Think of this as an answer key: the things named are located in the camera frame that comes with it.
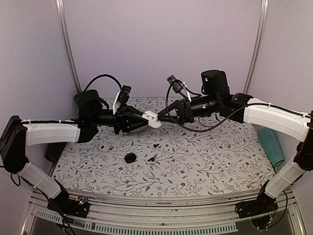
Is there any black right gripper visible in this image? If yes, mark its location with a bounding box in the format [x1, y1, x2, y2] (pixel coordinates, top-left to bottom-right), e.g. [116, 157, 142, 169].
[157, 94, 221, 125]

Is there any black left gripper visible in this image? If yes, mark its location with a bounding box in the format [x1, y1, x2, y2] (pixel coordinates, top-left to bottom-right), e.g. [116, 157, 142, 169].
[91, 104, 151, 135]

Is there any white oval earbud case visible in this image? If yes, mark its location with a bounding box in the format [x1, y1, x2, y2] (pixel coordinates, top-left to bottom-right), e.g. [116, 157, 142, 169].
[142, 111, 162, 129]

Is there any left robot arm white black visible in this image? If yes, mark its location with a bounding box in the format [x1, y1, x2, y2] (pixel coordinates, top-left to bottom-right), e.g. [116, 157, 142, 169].
[0, 90, 155, 212]

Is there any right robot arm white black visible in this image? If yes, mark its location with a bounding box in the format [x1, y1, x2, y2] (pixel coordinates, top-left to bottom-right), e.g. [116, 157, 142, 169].
[157, 70, 313, 213]

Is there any white earbud case small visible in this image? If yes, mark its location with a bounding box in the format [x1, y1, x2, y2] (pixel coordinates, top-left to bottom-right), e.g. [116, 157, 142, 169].
[98, 145, 109, 152]

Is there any black open earbud case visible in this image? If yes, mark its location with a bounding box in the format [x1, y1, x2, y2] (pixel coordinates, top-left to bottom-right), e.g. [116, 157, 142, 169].
[124, 153, 137, 164]

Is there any grey swirl ceramic plate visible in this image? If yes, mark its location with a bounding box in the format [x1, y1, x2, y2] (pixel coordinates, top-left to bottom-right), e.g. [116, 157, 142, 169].
[129, 126, 147, 133]

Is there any grey mug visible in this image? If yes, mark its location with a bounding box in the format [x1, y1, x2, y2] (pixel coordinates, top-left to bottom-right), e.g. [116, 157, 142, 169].
[73, 92, 84, 104]

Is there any teal cup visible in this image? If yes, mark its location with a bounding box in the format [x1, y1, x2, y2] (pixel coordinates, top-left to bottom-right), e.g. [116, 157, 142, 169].
[258, 127, 285, 167]

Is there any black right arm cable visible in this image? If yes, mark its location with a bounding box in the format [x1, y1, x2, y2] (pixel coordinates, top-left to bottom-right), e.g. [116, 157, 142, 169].
[165, 84, 247, 133]

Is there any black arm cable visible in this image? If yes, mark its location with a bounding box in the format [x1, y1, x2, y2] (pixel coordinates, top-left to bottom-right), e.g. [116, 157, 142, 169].
[84, 74, 123, 93]
[165, 84, 247, 133]

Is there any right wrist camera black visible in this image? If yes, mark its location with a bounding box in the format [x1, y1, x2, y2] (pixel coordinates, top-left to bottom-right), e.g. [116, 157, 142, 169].
[166, 75, 192, 102]

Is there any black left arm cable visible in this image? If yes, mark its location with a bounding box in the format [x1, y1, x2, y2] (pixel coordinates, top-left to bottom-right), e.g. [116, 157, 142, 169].
[84, 74, 123, 93]

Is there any aluminium front rail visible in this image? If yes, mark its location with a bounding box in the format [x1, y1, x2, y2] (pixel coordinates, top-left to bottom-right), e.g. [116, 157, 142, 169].
[22, 189, 306, 235]

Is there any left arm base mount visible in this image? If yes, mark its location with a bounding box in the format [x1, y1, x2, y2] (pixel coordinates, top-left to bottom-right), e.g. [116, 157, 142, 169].
[47, 196, 90, 218]

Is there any left aluminium frame post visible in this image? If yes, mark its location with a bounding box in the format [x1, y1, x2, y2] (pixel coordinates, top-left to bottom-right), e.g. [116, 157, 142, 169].
[55, 0, 81, 92]

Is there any aluminium frame post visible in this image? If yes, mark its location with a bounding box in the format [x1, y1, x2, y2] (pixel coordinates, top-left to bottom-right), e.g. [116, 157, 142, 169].
[243, 0, 269, 95]
[55, 0, 81, 92]

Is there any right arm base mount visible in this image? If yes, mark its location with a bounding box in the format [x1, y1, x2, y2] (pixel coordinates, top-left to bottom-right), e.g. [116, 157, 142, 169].
[235, 199, 278, 230]

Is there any right aluminium frame post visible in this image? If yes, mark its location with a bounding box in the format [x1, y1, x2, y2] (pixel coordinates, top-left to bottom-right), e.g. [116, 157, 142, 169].
[243, 0, 269, 95]

